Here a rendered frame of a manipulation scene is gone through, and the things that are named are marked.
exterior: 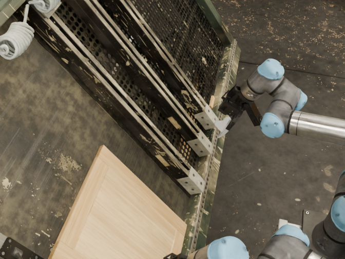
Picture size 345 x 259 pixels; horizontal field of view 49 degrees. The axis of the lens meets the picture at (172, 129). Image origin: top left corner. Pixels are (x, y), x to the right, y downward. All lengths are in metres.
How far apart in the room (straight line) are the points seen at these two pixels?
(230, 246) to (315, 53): 3.61
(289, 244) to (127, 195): 0.72
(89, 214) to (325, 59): 3.36
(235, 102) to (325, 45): 3.12
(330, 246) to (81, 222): 0.89
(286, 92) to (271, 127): 0.15
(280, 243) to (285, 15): 4.08
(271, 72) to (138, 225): 0.73
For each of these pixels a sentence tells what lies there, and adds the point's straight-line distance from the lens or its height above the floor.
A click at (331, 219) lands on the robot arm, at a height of 1.22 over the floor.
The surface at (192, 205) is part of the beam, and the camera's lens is 1.77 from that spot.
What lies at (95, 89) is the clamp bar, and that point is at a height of 1.47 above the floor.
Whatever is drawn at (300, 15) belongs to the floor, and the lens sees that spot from 4.88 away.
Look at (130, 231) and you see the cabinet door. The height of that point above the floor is 1.14.
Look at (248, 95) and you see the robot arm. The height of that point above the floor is 1.52.
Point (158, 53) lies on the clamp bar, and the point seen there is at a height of 1.35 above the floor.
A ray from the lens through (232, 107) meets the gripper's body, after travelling 1.38.
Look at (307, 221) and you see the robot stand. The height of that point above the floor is 1.04.
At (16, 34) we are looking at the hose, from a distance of 1.06.
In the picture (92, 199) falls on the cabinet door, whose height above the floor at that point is 1.32.
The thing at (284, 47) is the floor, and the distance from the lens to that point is 4.30.
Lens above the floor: 2.41
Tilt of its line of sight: 48 degrees down
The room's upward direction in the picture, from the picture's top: 1 degrees counter-clockwise
